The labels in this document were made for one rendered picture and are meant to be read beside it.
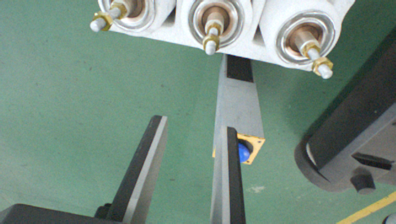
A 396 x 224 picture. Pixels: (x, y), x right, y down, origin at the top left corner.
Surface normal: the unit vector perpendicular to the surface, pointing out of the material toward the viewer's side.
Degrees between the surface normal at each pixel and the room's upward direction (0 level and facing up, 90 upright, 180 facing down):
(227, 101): 90
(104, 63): 0
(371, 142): 0
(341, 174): 45
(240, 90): 90
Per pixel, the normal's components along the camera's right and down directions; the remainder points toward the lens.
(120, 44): -0.12, 0.67
